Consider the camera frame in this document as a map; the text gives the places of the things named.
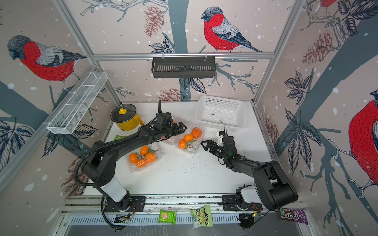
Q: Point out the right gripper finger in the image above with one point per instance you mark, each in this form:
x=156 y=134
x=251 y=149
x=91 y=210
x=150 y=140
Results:
x=210 y=146
x=220 y=137

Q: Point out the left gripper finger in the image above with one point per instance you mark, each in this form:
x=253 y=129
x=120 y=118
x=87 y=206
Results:
x=170 y=119
x=178 y=128

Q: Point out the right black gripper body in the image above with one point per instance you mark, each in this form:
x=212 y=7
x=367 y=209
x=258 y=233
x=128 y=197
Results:
x=223 y=154

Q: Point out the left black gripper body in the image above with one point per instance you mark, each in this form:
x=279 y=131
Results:
x=167 y=132

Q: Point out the clear plastic container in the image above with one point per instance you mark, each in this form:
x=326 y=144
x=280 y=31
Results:
x=144 y=157
x=194 y=145
x=172 y=139

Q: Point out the small orange container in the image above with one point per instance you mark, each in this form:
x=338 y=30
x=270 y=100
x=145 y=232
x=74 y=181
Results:
x=182 y=144

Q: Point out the reddish orange container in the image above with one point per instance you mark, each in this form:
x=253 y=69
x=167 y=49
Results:
x=196 y=133

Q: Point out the white plastic basket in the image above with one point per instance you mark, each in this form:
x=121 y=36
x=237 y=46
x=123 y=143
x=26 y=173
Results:
x=215 y=112

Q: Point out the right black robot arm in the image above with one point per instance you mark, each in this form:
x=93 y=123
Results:
x=273 y=187

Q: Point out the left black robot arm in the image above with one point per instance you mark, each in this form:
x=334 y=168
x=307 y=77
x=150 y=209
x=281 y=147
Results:
x=97 y=168

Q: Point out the yellow pot with black lid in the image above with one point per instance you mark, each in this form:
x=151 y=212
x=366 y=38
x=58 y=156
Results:
x=125 y=117

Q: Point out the small green packet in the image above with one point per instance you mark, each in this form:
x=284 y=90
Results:
x=118 y=137

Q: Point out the green white snack bag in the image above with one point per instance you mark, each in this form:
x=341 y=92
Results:
x=202 y=217

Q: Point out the green snack packet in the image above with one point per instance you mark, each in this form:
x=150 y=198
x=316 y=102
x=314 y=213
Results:
x=166 y=216

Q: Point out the purple candy bag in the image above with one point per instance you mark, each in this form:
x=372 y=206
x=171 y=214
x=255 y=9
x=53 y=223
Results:
x=293 y=215

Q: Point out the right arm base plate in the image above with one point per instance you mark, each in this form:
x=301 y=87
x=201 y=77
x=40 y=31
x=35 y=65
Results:
x=236 y=203

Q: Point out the black hanging wire basket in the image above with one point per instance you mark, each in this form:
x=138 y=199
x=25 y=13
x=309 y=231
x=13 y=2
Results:
x=183 y=67

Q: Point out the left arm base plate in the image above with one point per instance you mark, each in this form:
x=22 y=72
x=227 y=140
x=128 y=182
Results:
x=130 y=204

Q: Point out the white wire mesh shelf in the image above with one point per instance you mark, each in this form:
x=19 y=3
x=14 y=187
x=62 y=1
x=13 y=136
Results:
x=79 y=101

